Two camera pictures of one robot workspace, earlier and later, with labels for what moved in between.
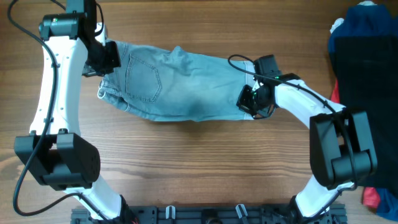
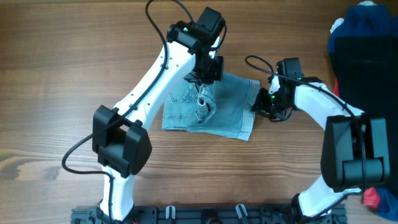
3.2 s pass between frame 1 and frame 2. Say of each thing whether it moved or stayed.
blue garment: stayed
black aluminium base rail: stayed
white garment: stayed
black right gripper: moved
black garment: stayed
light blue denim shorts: moved
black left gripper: moved
